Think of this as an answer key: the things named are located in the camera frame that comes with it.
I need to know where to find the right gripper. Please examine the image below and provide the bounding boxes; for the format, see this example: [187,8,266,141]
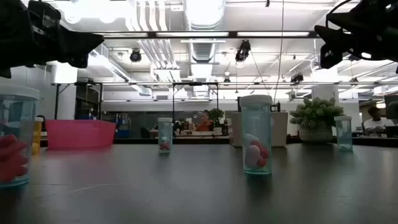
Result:
[313,0,398,69]

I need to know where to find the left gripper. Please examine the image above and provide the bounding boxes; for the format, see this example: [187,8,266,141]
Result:
[0,0,105,78]

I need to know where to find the clear teal medicine bottle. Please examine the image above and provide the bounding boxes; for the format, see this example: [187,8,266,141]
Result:
[333,115,353,152]

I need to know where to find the orange medicine bottle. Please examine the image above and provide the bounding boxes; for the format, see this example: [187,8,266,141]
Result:
[32,116,44,156]

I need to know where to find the clear bottle red white pills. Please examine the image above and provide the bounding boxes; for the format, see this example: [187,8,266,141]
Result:
[239,95,274,175]
[157,117,174,154]

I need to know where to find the red plastic bin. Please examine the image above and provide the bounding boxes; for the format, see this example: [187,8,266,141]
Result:
[45,119,117,149]

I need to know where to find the white plastic bin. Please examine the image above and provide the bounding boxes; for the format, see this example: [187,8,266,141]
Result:
[229,111,289,147]

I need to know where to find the black storage shelf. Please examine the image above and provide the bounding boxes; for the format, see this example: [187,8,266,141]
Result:
[74,82,103,121]

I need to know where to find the dark computer monitor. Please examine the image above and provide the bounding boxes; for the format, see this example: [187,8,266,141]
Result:
[384,94,398,121]

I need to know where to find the person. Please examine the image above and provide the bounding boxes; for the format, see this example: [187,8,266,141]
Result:
[363,106,393,136]
[194,109,215,132]

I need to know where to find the blue storage crate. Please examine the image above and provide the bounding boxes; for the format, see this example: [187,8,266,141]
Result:
[115,113,131,139]

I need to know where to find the small green potted plant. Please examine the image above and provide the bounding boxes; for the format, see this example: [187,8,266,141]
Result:
[208,108,225,135]

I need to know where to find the black table mat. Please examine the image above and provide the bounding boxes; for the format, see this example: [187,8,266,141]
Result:
[0,142,398,224]

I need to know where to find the thin hanging black cable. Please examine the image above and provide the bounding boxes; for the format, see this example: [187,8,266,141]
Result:
[273,0,285,104]

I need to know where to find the black metal stand frame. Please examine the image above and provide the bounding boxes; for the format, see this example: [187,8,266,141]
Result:
[172,81,220,124]

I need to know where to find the silver ventilation duct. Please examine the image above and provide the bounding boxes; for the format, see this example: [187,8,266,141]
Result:
[183,0,226,63]

